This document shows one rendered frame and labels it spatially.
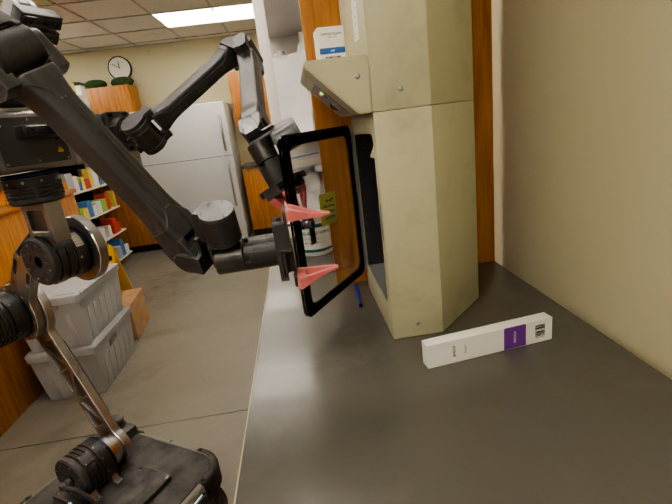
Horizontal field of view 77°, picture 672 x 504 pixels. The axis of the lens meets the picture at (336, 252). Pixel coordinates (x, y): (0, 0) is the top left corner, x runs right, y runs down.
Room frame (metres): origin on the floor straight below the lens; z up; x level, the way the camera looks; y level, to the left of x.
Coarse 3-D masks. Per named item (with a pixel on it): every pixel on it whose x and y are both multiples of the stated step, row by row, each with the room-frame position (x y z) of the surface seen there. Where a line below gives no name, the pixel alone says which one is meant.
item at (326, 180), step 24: (312, 144) 0.97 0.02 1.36; (336, 144) 1.06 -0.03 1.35; (312, 168) 0.96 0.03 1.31; (336, 168) 1.05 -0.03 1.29; (312, 192) 0.94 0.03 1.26; (336, 192) 1.04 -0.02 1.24; (336, 216) 1.02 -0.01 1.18; (336, 240) 1.01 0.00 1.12; (312, 264) 0.91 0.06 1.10; (312, 288) 0.90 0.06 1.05
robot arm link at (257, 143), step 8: (264, 136) 1.00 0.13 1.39; (272, 136) 1.00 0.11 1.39; (256, 144) 0.99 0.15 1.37; (264, 144) 0.99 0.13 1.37; (272, 144) 1.01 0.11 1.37; (256, 152) 0.99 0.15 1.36; (264, 152) 0.99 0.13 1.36; (272, 152) 0.99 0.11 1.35; (256, 160) 0.99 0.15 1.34; (264, 160) 0.98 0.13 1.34
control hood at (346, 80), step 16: (304, 64) 0.82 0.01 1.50; (320, 64) 0.82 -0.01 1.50; (336, 64) 0.82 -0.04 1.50; (352, 64) 0.82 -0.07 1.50; (304, 80) 0.99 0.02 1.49; (320, 80) 0.82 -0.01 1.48; (336, 80) 0.82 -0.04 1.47; (352, 80) 0.82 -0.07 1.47; (368, 80) 0.82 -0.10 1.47; (336, 96) 0.84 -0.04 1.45; (352, 96) 0.82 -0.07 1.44; (368, 96) 0.82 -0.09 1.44; (352, 112) 0.87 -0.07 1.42; (368, 112) 0.82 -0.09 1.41
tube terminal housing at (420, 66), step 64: (384, 0) 0.82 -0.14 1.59; (448, 0) 0.89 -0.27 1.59; (384, 64) 0.82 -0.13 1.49; (448, 64) 0.89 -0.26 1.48; (384, 128) 0.82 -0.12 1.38; (448, 128) 0.88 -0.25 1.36; (384, 192) 0.82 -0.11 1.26; (448, 192) 0.87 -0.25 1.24; (384, 256) 0.84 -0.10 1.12; (448, 256) 0.86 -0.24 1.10; (448, 320) 0.85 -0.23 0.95
